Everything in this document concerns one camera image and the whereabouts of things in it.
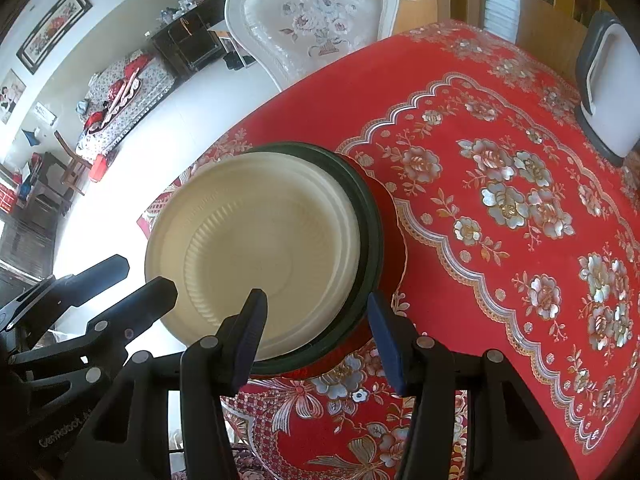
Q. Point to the cream plastic bowl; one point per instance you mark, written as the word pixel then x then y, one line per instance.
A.
pixel 260 240

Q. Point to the wooden chair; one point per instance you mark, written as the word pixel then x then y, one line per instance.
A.
pixel 70 160

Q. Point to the brown cardboard sheet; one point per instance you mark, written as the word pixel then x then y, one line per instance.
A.
pixel 545 30

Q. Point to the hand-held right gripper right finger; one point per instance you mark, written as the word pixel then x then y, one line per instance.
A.
pixel 387 340

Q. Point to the framed flower picture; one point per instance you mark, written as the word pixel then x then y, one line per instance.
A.
pixel 52 27

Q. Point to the red gold-rimmed plate with sticker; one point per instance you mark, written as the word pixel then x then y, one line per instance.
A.
pixel 395 245

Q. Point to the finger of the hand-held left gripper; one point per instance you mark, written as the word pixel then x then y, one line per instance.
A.
pixel 90 280
pixel 140 305

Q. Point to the white ornate chair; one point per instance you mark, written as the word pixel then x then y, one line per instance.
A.
pixel 310 35

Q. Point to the red container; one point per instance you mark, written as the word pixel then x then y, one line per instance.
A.
pixel 100 166

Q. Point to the scuffed cardboard box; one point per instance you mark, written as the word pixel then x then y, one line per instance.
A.
pixel 417 5

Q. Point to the small white side table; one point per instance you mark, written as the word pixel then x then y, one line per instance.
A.
pixel 222 30

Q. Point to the wall poster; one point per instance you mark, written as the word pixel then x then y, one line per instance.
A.
pixel 11 95

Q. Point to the floral covered sofa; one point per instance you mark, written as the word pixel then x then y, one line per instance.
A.
pixel 150 82

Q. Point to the red cloth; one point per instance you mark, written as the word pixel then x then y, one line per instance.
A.
pixel 117 92

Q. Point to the dark wooden cabinet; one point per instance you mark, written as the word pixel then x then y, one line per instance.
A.
pixel 190 45

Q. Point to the white electric kettle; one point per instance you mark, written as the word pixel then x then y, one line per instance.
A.
pixel 615 90

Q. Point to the green plastic bowl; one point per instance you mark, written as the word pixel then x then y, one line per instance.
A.
pixel 370 240

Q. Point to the red floral tablecloth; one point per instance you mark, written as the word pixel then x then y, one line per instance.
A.
pixel 500 110

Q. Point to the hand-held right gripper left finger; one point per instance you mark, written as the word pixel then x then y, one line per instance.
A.
pixel 250 340

